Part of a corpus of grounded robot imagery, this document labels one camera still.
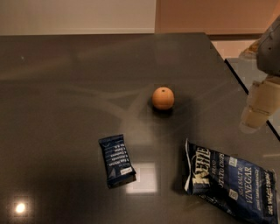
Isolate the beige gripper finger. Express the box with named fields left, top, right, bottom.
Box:
left=240, top=76, right=280, bottom=134

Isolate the orange fruit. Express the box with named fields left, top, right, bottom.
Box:
left=151, top=87, right=175, bottom=110

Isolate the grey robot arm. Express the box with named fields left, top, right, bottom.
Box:
left=240, top=16, right=280, bottom=133

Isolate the blue rxbar blueberry wrapper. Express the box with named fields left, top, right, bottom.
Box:
left=98, top=134, right=136, bottom=188

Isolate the blue kettle chips bag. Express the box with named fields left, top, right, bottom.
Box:
left=185, top=142, right=278, bottom=224

